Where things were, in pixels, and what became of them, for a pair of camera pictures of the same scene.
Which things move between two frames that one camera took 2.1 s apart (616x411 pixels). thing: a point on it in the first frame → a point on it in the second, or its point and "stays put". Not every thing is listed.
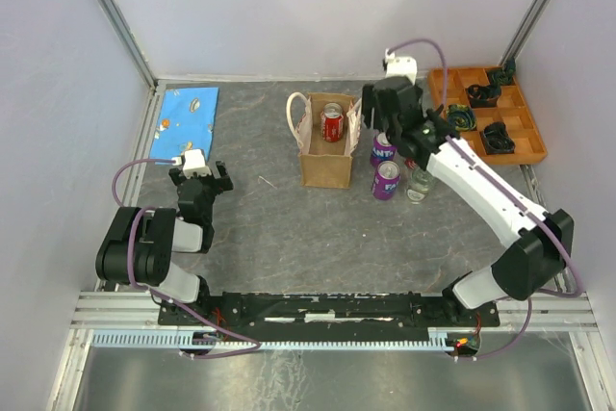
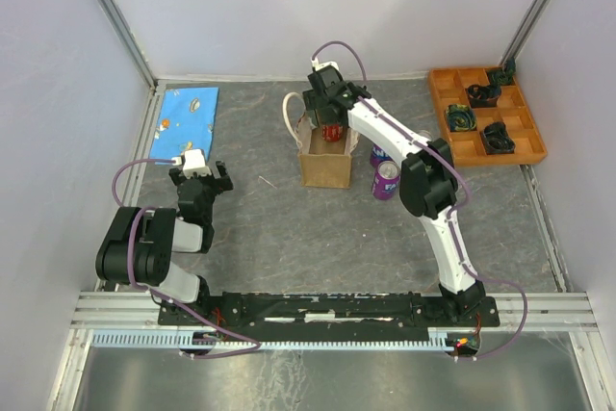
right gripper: x=369 y=101 → x=311 y=104
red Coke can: x=332 y=122 stays put
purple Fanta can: x=381 y=149 stays put
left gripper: x=226 y=184 stays put
